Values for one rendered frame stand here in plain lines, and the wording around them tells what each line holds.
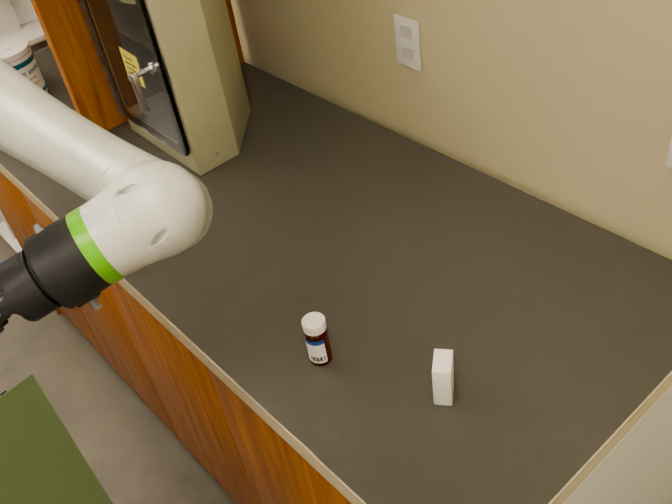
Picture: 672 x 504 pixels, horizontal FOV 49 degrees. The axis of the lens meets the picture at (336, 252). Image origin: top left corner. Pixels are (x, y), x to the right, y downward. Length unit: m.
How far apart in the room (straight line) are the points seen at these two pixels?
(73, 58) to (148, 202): 1.14
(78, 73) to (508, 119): 1.02
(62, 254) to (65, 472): 0.31
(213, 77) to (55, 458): 0.94
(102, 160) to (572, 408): 0.75
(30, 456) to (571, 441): 0.72
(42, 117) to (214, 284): 0.57
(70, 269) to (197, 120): 0.89
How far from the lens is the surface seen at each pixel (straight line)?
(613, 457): 1.23
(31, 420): 0.94
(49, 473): 1.00
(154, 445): 2.44
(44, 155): 0.98
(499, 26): 1.46
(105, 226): 0.82
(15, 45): 2.26
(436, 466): 1.11
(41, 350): 2.90
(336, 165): 1.67
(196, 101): 1.65
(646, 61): 1.31
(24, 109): 0.98
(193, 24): 1.60
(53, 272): 0.83
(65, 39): 1.90
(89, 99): 1.96
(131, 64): 1.73
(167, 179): 0.81
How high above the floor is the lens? 1.88
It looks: 41 degrees down
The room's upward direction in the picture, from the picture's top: 10 degrees counter-clockwise
